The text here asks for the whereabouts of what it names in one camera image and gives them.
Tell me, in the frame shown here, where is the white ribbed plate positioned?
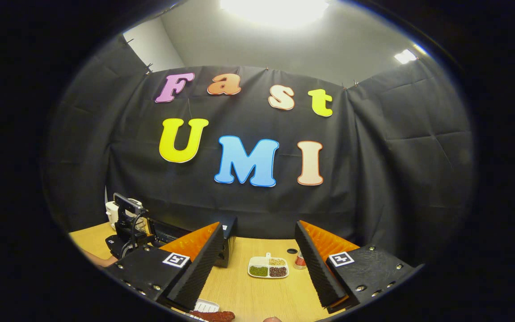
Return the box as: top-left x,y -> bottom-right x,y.
186,299 -> 220,322

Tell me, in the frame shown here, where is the red-brown meat strip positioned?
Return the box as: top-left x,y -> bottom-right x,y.
190,311 -> 236,322

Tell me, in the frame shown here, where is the small ceiling light panel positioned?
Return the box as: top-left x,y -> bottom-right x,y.
394,49 -> 417,64

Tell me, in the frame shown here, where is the white divided dish of beans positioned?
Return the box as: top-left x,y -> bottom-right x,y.
248,253 -> 289,279

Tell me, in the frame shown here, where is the large ceiling light panel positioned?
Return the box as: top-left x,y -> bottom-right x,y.
220,0 -> 329,27

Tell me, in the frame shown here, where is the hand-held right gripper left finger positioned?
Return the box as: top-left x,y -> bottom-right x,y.
105,221 -> 224,312

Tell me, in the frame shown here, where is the white toaster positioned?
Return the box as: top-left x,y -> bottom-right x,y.
106,201 -> 122,229

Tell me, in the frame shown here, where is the black electric oven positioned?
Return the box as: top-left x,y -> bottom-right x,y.
148,216 -> 238,268

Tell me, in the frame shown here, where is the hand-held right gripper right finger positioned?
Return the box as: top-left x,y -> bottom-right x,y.
294,220 -> 423,314

